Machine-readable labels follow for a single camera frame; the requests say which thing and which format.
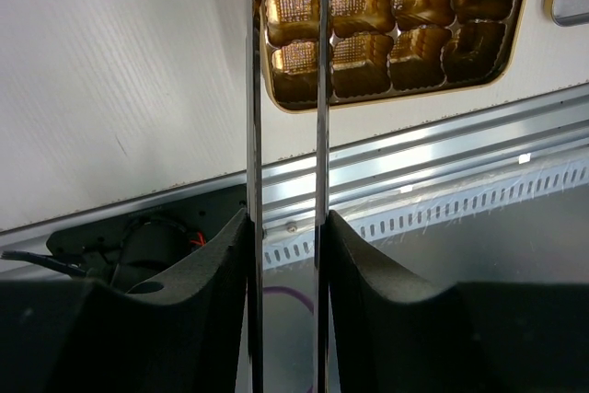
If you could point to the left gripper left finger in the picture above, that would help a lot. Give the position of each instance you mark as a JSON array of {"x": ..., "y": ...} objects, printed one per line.
[{"x": 179, "y": 331}]

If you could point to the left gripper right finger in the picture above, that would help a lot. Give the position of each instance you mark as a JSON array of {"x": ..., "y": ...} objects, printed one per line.
[{"x": 397, "y": 332}]

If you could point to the metal tweezers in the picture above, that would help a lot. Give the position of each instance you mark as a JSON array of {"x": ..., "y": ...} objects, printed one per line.
[{"x": 254, "y": 202}]

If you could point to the gold chocolate box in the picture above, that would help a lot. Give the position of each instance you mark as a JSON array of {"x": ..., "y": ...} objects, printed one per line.
[{"x": 384, "y": 49}]

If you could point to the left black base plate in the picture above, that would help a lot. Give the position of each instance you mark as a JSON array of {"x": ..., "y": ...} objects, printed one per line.
[{"x": 124, "y": 250}]

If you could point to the slotted cable duct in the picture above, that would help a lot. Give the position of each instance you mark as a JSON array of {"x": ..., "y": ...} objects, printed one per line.
[{"x": 378, "y": 220}]

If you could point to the aluminium rail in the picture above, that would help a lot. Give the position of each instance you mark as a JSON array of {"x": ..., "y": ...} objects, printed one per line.
[{"x": 388, "y": 162}]

